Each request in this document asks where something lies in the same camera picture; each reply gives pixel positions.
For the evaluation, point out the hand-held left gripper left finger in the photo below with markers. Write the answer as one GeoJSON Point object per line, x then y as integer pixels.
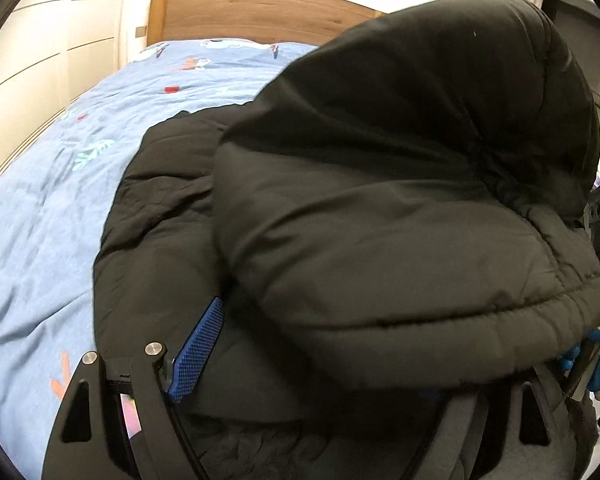
{"type": "Point", "coordinates": [197, 350]}

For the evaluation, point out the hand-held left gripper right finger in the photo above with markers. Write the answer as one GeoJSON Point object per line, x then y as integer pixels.
{"type": "Point", "coordinates": [510, 410]}

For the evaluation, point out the black puffer jacket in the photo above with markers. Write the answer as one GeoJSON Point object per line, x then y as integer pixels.
{"type": "Point", "coordinates": [380, 210]}

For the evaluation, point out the blue printed pillow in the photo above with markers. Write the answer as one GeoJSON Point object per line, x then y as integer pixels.
{"type": "Point", "coordinates": [220, 50]}

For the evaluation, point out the white wardrobe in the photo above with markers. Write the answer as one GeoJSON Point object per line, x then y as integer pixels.
{"type": "Point", "coordinates": [40, 50]}

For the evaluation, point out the wooden headboard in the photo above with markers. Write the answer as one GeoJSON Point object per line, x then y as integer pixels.
{"type": "Point", "coordinates": [260, 12]}

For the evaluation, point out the wall light switch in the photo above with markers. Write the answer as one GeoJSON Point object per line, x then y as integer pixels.
{"type": "Point", "coordinates": [140, 31]}

